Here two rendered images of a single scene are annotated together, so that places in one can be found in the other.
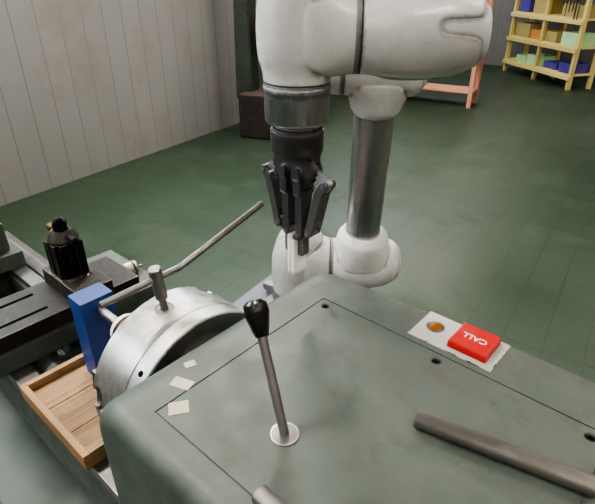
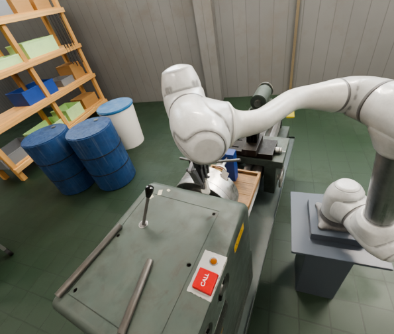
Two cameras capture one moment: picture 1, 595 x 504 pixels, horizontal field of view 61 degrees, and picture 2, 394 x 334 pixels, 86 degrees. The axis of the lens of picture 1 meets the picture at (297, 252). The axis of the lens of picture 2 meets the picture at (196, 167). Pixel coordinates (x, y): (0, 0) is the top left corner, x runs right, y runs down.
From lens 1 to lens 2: 0.84 m
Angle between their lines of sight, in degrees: 67
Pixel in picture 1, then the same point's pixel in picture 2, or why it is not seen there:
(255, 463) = (132, 221)
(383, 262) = (374, 244)
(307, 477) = (128, 235)
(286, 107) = not seen: hidden behind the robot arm
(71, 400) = not seen: hidden behind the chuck
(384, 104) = (384, 148)
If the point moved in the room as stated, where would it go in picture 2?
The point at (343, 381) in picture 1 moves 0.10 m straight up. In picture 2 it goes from (169, 233) to (161, 217)
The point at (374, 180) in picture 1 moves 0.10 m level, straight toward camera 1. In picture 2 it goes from (378, 192) to (348, 198)
